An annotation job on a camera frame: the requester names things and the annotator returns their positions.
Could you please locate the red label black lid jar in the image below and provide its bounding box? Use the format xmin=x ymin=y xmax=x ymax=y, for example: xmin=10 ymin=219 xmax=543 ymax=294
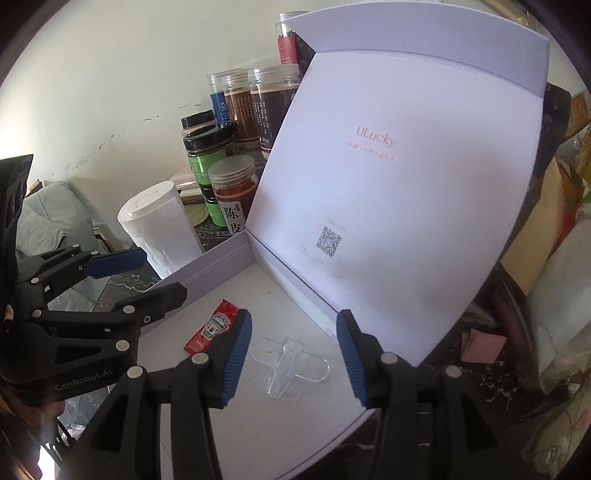
xmin=180 ymin=110 xmax=218 ymax=138

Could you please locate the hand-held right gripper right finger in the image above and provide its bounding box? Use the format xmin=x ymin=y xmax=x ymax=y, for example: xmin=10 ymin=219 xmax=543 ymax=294
xmin=335 ymin=309 xmax=522 ymax=480

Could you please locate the brown label clear jar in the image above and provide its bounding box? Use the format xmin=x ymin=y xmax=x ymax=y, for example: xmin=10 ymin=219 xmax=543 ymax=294
xmin=222 ymin=73 xmax=259 ymax=149

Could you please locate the pink paper note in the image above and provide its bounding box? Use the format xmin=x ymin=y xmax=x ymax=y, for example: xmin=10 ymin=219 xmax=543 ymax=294
xmin=461 ymin=329 xmax=508 ymax=365

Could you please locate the dark purple label jar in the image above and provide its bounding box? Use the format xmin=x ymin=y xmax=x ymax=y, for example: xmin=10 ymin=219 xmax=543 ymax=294
xmin=248 ymin=66 xmax=303 ymax=161

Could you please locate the white toilet paper roll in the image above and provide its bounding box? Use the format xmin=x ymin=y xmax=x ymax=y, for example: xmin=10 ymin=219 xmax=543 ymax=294
xmin=117 ymin=181 xmax=206 ymax=280

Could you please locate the tall red label jar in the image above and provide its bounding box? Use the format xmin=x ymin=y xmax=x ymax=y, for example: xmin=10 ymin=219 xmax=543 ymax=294
xmin=277 ymin=11 xmax=311 ymax=66

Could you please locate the lavender gift box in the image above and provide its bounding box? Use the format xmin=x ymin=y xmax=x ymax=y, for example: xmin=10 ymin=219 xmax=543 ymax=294
xmin=136 ymin=10 xmax=551 ymax=480

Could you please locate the green label black lid jar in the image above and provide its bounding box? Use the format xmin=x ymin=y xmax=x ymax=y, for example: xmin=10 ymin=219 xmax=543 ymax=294
xmin=183 ymin=126 xmax=237 ymax=186

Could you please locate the floral printed bag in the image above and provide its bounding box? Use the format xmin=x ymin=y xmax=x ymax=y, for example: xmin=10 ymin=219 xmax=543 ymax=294
xmin=531 ymin=392 xmax=591 ymax=472

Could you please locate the small green label jar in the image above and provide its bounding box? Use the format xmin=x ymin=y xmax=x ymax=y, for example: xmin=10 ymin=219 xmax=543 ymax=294
xmin=202 ymin=184 xmax=229 ymax=228

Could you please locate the orange peel clear jar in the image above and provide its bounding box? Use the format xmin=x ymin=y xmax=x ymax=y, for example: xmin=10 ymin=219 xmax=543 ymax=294
xmin=208 ymin=154 xmax=260 ymax=239

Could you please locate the dark bag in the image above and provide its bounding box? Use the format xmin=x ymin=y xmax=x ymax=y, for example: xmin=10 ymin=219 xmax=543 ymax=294
xmin=531 ymin=83 xmax=573 ymax=185

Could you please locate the red ketchup packet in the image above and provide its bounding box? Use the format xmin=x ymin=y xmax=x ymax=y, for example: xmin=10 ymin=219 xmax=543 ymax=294
xmin=184 ymin=299 xmax=237 ymax=355

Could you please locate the clear plastic stand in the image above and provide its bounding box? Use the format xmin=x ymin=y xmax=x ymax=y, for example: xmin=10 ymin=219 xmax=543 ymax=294
xmin=249 ymin=337 xmax=331 ymax=398

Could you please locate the blue label clear jar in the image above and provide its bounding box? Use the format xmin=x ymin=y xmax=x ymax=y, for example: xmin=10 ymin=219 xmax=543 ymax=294
xmin=206 ymin=69 xmax=234 ymax=129

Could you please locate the grey bedding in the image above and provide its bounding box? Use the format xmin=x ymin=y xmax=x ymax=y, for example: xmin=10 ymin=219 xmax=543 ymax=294
xmin=16 ymin=181 xmax=112 ymax=315

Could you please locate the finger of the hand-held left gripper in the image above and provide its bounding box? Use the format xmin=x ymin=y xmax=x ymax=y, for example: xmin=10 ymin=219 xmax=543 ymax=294
xmin=17 ymin=246 xmax=145 ymax=304
xmin=32 ymin=283 xmax=188 ymax=352

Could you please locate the white plastic bag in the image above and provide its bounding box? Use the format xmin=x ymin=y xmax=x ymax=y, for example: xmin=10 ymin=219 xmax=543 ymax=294
xmin=524 ymin=226 xmax=591 ymax=393

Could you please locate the white power bank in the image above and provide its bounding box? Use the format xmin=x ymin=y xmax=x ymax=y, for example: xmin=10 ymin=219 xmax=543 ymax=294
xmin=170 ymin=165 xmax=204 ymax=205

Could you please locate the brown paper bag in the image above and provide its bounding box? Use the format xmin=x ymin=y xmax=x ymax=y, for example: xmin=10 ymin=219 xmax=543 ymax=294
xmin=501 ymin=159 xmax=571 ymax=296

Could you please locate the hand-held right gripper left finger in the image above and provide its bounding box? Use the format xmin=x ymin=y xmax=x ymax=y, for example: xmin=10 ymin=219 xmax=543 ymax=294
xmin=55 ymin=308 xmax=254 ymax=480

